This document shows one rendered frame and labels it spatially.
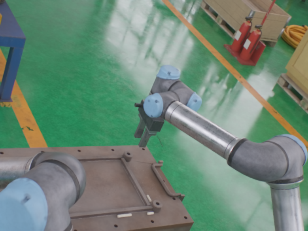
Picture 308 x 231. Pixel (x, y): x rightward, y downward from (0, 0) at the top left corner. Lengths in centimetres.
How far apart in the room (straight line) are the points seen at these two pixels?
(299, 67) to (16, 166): 607
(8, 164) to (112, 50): 496
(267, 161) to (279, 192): 16
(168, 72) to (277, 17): 648
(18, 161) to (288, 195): 80
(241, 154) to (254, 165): 5
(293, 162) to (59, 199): 77
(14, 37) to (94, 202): 265
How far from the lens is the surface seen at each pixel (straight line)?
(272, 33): 831
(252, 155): 149
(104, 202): 194
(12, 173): 125
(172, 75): 178
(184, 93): 174
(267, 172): 150
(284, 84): 721
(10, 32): 443
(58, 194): 107
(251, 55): 752
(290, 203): 163
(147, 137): 191
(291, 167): 158
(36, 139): 437
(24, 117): 458
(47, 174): 108
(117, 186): 203
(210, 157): 501
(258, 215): 467
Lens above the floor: 264
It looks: 29 degrees down
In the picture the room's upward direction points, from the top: 24 degrees clockwise
